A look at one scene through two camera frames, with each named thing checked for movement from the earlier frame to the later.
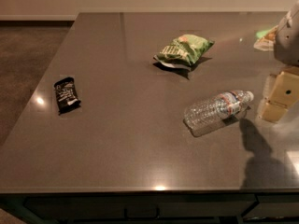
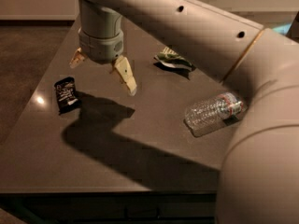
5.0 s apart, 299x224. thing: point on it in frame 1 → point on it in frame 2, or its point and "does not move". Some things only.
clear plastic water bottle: x=206 y=115 does not move
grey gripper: x=288 y=46 → x=100 y=48
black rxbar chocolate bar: x=67 y=99 does not move
